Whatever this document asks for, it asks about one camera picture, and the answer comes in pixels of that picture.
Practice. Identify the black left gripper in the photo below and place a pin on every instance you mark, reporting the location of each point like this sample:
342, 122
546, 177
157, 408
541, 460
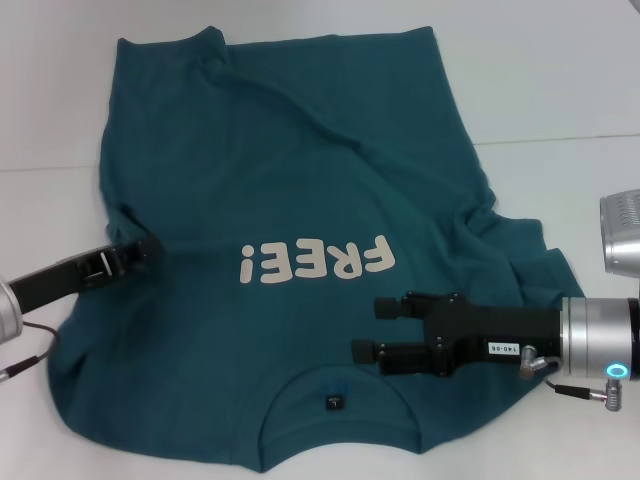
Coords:
50, 285

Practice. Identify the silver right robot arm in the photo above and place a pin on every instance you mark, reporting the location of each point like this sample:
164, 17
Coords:
595, 335

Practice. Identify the teal t-shirt with FREE! print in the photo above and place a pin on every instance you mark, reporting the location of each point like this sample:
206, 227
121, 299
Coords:
250, 175

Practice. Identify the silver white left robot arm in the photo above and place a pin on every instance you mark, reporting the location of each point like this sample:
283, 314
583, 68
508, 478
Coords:
10, 315

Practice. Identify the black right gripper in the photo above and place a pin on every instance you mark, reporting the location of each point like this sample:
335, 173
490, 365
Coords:
500, 332

